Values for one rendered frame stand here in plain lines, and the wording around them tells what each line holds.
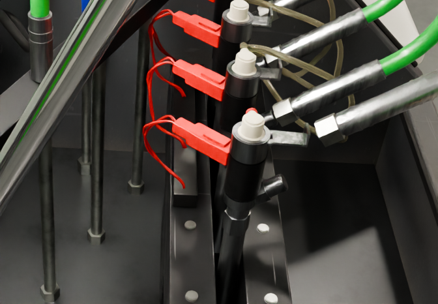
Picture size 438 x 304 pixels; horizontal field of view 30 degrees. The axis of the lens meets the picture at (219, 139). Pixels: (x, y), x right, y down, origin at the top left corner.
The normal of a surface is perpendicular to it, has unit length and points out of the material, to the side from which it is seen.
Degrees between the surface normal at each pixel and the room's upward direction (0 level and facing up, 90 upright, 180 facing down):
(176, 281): 0
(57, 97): 91
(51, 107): 91
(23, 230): 0
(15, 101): 0
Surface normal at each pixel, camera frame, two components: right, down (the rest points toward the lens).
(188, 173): 0.11, -0.77
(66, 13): 0.04, 0.64
